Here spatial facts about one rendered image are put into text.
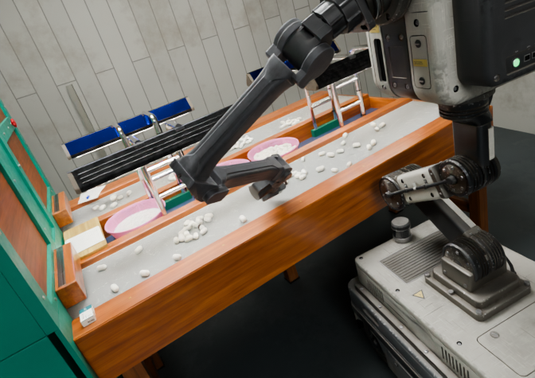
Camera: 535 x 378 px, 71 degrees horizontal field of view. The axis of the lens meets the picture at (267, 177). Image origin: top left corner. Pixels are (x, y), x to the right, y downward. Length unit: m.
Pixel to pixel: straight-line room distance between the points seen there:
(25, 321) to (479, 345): 1.14
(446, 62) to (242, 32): 2.59
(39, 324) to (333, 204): 0.94
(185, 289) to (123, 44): 2.28
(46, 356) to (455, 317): 1.10
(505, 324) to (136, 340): 1.03
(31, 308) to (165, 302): 0.34
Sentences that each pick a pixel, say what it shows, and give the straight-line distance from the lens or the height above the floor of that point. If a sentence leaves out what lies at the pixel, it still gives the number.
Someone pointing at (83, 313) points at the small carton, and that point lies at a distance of 1.24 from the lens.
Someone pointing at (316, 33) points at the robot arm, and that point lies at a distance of 0.77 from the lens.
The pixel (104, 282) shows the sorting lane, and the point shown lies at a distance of 1.42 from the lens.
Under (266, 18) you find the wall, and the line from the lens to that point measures 3.37.
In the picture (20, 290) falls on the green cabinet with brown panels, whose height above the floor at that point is 0.98.
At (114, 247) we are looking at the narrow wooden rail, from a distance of 1.55.
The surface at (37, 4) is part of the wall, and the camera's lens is 3.20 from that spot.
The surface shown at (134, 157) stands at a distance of 1.34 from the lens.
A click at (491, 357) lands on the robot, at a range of 1.19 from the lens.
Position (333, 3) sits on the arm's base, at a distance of 0.80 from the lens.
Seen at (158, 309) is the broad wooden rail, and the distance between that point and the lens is 1.21.
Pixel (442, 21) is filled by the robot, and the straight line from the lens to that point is 0.82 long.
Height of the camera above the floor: 1.41
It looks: 24 degrees down
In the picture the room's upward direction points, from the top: 17 degrees counter-clockwise
